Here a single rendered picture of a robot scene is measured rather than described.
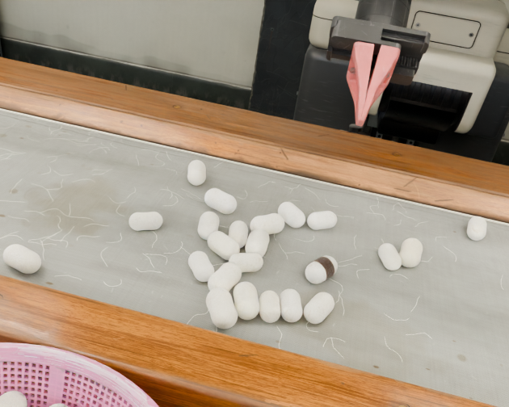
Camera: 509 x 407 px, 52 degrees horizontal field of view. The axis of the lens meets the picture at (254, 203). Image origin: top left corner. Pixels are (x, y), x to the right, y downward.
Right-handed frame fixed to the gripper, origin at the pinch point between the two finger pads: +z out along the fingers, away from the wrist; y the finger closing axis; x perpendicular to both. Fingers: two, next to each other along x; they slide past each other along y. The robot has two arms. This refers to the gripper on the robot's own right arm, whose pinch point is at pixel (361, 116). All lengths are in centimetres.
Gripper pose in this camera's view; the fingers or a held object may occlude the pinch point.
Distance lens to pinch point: 56.5
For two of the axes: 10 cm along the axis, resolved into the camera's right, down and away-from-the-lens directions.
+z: -2.4, 9.3, -2.7
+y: 9.7, 2.2, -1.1
